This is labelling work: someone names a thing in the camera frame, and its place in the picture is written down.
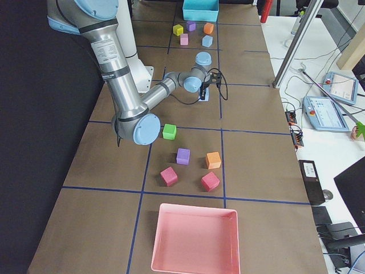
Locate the teach pendant near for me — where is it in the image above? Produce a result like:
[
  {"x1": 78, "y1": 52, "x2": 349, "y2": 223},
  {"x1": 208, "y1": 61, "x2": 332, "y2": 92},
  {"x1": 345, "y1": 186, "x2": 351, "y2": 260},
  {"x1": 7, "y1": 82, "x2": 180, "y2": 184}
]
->
[{"x1": 303, "y1": 96, "x2": 349, "y2": 132}]

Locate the orange foam block left side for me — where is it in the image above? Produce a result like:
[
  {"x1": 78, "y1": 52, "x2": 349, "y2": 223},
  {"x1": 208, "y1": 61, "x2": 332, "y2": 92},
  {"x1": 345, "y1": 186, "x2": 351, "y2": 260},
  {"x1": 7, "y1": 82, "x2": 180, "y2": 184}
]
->
[{"x1": 203, "y1": 23, "x2": 214, "y2": 34}]

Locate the black monitor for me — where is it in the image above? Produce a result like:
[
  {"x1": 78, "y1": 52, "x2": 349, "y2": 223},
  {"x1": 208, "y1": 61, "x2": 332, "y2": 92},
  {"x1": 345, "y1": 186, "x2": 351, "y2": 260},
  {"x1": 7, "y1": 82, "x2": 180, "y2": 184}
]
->
[{"x1": 334, "y1": 159, "x2": 365, "y2": 233}]

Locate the pink plastic tray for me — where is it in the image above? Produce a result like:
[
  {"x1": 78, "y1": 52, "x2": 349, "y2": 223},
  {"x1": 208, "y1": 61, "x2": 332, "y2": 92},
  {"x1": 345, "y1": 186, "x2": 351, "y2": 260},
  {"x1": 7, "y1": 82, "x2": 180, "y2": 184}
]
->
[{"x1": 151, "y1": 203, "x2": 241, "y2": 273}]

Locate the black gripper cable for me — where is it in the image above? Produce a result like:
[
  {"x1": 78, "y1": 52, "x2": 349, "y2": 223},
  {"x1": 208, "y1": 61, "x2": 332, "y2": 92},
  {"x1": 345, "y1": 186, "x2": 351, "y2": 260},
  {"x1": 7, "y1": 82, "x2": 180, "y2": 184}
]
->
[{"x1": 170, "y1": 67, "x2": 229, "y2": 106}]

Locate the red fire extinguisher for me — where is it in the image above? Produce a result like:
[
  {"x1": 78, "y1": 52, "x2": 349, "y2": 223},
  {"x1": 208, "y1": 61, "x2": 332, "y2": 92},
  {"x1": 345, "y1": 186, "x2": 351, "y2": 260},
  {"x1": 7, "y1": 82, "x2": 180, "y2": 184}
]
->
[{"x1": 260, "y1": 0, "x2": 273, "y2": 23}]

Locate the aluminium frame post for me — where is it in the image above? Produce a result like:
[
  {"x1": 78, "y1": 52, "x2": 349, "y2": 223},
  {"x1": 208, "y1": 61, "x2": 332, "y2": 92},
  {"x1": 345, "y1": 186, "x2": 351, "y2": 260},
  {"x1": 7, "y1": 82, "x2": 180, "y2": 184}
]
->
[{"x1": 273, "y1": 0, "x2": 324, "y2": 88}]

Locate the teach pendant far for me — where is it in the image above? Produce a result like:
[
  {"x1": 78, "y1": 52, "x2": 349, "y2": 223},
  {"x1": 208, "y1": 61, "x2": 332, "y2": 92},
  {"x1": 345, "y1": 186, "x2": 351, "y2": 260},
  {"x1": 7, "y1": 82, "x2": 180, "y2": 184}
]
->
[{"x1": 322, "y1": 71, "x2": 359, "y2": 106}]

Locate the black box device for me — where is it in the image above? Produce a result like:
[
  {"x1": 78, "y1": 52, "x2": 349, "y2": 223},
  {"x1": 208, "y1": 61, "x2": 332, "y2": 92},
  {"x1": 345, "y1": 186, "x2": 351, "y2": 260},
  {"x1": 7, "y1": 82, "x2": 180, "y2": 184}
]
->
[{"x1": 298, "y1": 160, "x2": 325, "y2": 206}]

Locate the purple foam block left side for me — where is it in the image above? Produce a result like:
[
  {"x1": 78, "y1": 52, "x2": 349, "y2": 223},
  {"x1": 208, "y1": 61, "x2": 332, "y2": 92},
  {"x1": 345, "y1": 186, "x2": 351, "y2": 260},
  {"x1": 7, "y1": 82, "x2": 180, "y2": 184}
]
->
[{"x1": 186, "y1": 21, "x2": 196, "y2": 32}]

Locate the teach pendant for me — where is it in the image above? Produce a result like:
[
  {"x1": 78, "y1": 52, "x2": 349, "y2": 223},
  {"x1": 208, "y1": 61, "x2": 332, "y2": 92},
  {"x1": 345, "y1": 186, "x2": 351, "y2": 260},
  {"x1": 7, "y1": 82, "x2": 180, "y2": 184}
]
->
[
  {"x1": 322, "y1": 71, "x2": 359, "y2": 106},
  {"x1": 303, "y1": 96, "x2": 349, "y2": 132}
]

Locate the orange textured foam block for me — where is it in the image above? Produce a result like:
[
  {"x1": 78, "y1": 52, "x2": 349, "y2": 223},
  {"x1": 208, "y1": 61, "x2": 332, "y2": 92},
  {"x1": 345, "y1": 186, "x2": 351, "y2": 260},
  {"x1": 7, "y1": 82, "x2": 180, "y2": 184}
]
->
[{"x1": 205, "y1": 151, "x2": 222, "y2": 170}]

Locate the yellow foam block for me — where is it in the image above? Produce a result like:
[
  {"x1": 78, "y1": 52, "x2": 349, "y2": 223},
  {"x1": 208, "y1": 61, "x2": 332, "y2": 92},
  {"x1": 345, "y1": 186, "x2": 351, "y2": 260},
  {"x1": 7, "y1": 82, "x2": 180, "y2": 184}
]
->
[{"x1": 173, "y1": 24, "x2": 184, "y2": 37}]

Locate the orange connector board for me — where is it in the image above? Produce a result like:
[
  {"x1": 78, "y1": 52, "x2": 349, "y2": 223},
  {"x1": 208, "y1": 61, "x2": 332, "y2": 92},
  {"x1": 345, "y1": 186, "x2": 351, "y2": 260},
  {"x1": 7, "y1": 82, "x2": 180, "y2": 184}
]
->
[{"x1": 285, "y1": 110, "x2": 304, "y2": 150}]

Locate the green foam block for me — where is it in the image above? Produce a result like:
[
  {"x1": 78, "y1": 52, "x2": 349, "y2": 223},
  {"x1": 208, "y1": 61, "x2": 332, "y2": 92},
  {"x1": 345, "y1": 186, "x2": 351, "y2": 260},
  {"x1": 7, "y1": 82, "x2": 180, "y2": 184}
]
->
[{"x1": 163, "y1": 123, "x2": 177, "y2": 140}]

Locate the light blue foam block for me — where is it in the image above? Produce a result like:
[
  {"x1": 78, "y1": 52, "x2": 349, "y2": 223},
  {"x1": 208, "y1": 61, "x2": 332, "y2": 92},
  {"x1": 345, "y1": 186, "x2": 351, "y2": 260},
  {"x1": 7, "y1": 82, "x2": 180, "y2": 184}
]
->
[{"x1": 199, "y1": 87, "x2": 209, "y2": 102}]

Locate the dark pink foam block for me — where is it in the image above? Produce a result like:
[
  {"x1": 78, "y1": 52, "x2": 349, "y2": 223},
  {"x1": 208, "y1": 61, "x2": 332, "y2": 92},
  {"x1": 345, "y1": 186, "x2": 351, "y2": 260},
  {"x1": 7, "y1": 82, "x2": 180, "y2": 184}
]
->
[{"x1": 201, "y1": 172, "x2": 220, "y2": 192}]

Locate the light pink foam block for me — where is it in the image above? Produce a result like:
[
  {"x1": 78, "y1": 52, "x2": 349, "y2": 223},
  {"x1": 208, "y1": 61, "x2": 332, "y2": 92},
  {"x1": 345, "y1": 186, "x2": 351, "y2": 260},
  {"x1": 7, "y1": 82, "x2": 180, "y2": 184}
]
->
[{"x1": 180, "y1": 34, "x2": 189, "y2": 46}]

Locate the teal plastic bin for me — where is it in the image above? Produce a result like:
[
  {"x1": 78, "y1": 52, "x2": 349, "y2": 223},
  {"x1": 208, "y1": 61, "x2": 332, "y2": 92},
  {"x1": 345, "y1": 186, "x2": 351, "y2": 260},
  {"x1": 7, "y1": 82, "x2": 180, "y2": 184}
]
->
[{"x1": 182, "y1": 0, "x2": 219, "y2": 22}]

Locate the purple foam block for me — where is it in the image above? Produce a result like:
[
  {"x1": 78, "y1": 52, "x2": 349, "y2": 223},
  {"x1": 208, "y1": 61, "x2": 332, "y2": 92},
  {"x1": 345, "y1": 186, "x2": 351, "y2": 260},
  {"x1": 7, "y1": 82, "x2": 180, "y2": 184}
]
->
[
  {"x1": 176, "y1": 148, "x2": 190, "y2": 165},
  {"x1": 186, "y1": 21, "x2": 196, "y2": 32}
]

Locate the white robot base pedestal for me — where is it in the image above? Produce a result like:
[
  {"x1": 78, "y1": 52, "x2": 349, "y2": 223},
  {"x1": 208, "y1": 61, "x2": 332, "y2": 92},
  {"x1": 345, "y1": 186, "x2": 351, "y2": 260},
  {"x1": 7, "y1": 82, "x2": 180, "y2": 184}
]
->
[{"x1": 116, "y1": 0, "x2": 154, "y2": 93}]

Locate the purple foam block right side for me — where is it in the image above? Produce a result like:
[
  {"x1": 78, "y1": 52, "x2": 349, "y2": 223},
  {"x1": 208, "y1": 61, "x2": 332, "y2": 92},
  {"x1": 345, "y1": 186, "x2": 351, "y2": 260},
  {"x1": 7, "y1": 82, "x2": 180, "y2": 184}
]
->
[{"x1": 176, "y1": 148, "x2": 190, "y2": 165}]

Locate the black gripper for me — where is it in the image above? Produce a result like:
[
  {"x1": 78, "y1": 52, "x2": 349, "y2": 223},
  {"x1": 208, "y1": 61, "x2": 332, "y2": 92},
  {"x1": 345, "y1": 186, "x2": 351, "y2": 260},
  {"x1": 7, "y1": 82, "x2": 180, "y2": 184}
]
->
[{"x1": 198, "y1": 72, "x2": 222, "y2": 98}]

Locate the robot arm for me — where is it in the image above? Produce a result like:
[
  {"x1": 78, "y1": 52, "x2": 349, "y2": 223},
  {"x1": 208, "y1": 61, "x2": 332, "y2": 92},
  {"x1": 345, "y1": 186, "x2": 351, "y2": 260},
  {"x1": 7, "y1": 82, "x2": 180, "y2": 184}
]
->
[{"x1": 47, "y1": 1, "x2": 218, "y2": 145}]

